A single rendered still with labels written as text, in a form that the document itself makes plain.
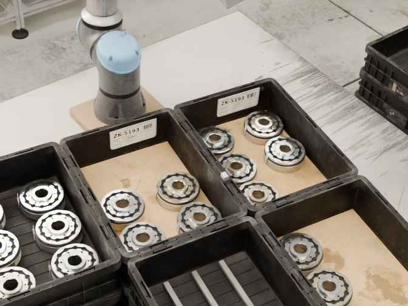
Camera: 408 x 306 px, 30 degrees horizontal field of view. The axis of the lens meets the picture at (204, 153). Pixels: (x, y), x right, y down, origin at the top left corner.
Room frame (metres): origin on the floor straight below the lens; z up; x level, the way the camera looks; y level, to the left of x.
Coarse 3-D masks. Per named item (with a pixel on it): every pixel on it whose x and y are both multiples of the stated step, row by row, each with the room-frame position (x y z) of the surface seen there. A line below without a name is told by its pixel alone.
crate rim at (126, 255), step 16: (160, 112) 1.44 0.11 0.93; (96, 128) 1.36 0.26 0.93; (112, 128) 1.37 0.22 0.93; (64, 144) 1.30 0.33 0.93; (192, 144) 1.33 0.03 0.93; (208, 160) 1.28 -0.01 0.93; (80, 176) 1.20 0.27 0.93; (96, 208) 1.10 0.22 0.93; (240, 208) 1.13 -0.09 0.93; (208, 224) 1.08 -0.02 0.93; (176, 240) 1.03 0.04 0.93; (128, 256) 0.98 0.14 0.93
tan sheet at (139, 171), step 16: (160, 144) 1.43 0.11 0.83; (112, 160) 1.36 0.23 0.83; (128, 160) 1.36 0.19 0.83; (144, 160) 1.36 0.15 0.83; (160, 160) 1.37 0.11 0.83; (176, 160) 1.37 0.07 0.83; (96, 176) 1.30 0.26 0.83; (112, 176) 1.30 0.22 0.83; (128, 176) 1.31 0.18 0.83; (144, 176) 1.31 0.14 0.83; (160, 176) 1.31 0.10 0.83; (96, 192) 1.24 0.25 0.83; (144, 192) 1.25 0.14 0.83; (160, 208) 1.21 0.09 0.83; (160, 224) 1.16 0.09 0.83; (176, 224) 1.16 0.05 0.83
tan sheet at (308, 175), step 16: (240, 128) 1.51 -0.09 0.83; (240, 144) 1.45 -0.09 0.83; (256, 144) 1.45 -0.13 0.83; (256, 160) 1.39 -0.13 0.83; (304, 160) 1.40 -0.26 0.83; (256, 176) 1.34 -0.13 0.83; (272, 176) 1.34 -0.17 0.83; (288, 176) 1.34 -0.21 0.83; (304, 176) 1.35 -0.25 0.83; (320, 176) 1.35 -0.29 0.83; (288, 192) 1.29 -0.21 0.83
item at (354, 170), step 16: (272, 80) 1.60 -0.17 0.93; (208, 96) 1.51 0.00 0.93; (288, 96) 1.54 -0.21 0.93; (176, 112) 1.44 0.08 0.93; (304, 112) 1.47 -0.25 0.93; (192, 128) 1.39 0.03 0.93; (320, 128) 1.42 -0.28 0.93; (352, 176) 1.26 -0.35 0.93; (240, 192) 1.18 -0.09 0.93; (304, 192) 1.19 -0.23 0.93; (256, 208) 1.14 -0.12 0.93
